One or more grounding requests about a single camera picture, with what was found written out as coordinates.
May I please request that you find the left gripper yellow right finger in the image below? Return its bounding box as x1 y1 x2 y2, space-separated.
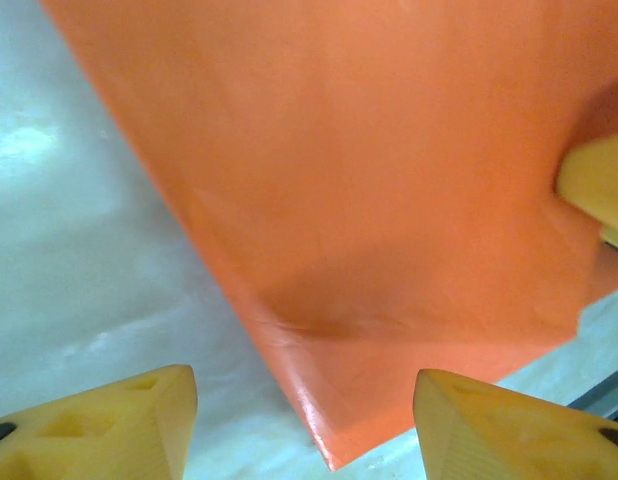
413 368 618 480

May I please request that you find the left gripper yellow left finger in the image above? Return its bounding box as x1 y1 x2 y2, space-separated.
0 363 198 480

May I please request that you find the orange wrapping paper sheet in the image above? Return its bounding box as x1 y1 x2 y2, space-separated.
38 0 618 472

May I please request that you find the aluminium cross rail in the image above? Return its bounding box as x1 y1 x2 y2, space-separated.
563 362 618 426

